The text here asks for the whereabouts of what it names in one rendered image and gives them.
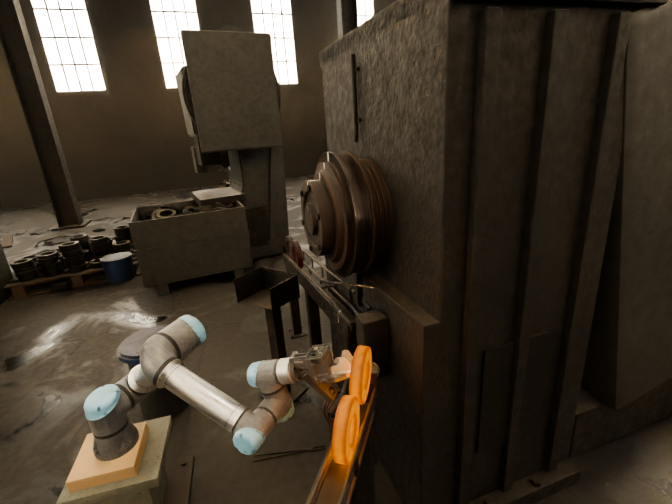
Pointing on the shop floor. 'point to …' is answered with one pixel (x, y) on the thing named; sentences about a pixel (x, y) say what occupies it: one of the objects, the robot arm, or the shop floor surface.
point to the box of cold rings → (189, 242)
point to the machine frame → (484, 229)
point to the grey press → (237, 126)
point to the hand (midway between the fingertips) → (360, 368)
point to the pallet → (69, 263)
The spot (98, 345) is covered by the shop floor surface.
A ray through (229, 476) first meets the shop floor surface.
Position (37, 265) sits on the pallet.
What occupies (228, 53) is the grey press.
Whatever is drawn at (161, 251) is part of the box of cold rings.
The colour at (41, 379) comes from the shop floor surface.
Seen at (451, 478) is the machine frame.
